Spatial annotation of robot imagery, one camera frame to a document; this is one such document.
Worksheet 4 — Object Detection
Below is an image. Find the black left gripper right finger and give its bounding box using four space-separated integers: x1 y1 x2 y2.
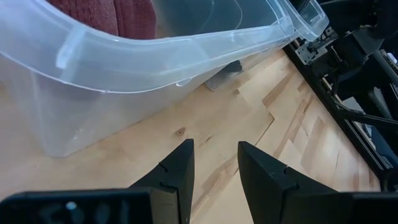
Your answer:
238 141 343 224

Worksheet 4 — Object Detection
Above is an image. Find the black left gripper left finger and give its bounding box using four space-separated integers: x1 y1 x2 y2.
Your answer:
128 138 196 224

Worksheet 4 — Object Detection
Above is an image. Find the dark red hat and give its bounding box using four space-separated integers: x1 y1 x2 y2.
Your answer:
46 0 158 40

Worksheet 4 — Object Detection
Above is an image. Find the clear plastic container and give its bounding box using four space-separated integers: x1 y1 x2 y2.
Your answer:
287 0 330 43
0 0 300 158

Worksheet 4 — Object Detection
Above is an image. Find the black aluminium table frame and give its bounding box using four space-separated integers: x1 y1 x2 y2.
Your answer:
283 26 398 191

